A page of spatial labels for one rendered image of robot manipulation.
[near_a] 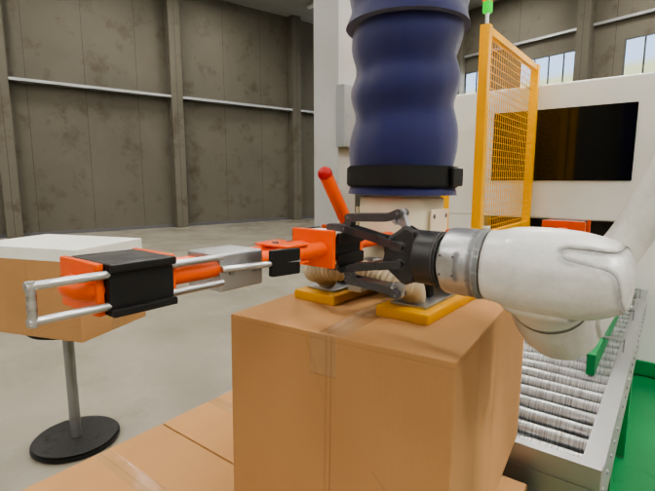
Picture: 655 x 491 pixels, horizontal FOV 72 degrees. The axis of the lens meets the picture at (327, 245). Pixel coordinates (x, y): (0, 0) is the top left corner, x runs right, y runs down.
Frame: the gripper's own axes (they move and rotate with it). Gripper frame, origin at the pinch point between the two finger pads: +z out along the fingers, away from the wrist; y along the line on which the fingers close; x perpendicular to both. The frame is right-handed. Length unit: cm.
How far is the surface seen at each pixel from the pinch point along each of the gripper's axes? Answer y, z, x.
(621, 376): 61, -35, 132
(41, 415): 122, 226, 32
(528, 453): 61, -20, 62
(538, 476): 67, -23, 62
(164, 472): 66, 56, 3
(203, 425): 66, 67, 23
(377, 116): -22.2, 0.7, 16.0
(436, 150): -15.9, -8.9, 20.7
